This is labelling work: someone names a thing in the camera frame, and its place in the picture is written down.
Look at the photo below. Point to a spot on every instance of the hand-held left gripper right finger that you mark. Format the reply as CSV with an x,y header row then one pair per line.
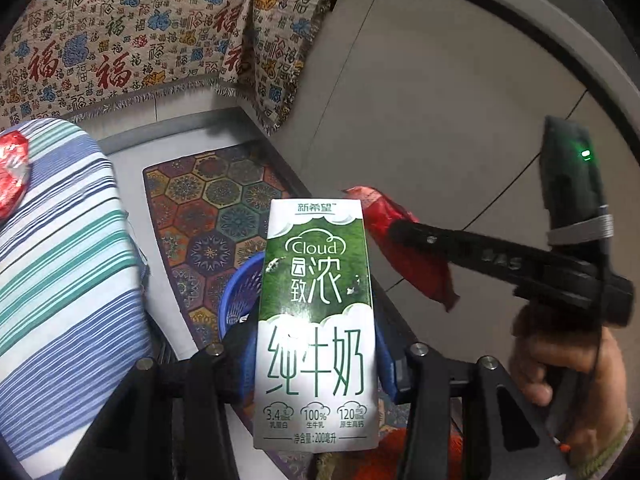
x,y
387,362

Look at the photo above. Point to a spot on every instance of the blue plastic basket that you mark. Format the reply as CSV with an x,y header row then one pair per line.
x,y
240,290

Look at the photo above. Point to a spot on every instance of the striped tablecloth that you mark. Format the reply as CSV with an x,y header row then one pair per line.
x,y
60,260

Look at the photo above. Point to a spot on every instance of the red round foil package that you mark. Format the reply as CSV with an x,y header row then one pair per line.
x,y
12,175

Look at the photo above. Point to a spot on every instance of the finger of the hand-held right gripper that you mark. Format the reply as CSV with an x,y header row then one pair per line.
x,y
430,239

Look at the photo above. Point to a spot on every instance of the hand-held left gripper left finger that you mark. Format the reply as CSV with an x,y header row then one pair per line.
x,y
247,380

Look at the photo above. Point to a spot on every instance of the green white milk carton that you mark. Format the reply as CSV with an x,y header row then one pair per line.
x,y
315,310

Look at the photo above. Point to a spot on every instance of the printed blanket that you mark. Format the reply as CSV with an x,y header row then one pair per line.
x,y
125,35

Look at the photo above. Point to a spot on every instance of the person's right hand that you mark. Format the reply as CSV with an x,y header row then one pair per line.
x,y
607,360

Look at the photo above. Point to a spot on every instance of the person's right forearm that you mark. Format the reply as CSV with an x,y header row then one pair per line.
x,y
605,435

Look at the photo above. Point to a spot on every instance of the red bow-shaped wrapper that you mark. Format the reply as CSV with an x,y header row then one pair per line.
x,y
425,272

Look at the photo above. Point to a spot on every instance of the hexagon patterned floor mat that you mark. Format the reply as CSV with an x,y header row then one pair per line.
x,y
215,210

